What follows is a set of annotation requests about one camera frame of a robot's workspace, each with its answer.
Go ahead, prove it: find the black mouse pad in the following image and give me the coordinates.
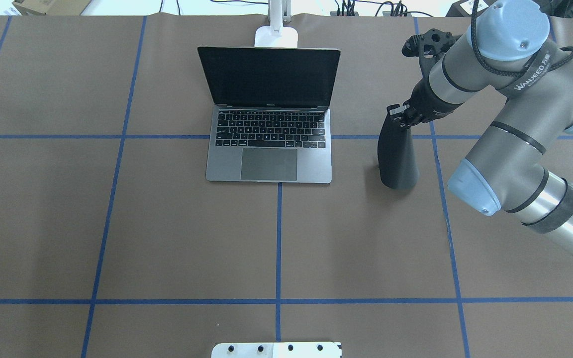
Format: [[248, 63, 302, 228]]
[[377, 106, 420, 190]]

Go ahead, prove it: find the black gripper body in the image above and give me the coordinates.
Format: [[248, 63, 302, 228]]
[[405, 79, 459, 125]]

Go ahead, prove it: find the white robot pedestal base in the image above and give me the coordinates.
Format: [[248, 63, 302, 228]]
[[211, 341, 343, 358]]

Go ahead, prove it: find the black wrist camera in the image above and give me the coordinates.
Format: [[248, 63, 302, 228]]
[[401, 28, 462, 59]]

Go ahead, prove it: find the grey laptop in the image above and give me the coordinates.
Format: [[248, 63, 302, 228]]
[[197, 46, 341, 183]]

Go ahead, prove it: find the white desk lamp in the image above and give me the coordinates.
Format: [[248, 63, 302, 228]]
[[253, 0, 298, 48]]

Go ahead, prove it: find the brown cardboard box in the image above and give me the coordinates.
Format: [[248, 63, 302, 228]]
[[12, 0, 91, 16]]

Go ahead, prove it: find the black device with label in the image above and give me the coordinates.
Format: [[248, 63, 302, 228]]
[[446, 0, 495, 17]]

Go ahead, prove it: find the black power strip left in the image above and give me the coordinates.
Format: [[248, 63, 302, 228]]
[[330, 0, 359, 17]]

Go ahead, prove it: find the black power strip right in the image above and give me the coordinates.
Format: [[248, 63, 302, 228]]
[[378, 0, 410, 17]]

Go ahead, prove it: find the black power strip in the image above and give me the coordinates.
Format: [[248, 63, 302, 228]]
[[378, 0, 410, 17], [330, 0, 359, 17]]

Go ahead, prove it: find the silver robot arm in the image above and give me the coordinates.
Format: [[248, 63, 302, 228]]
[[378, 0, 573, 256]]

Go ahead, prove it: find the brown paper table cover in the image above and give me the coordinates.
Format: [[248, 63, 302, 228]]
[[0, 13, 573, 358]]

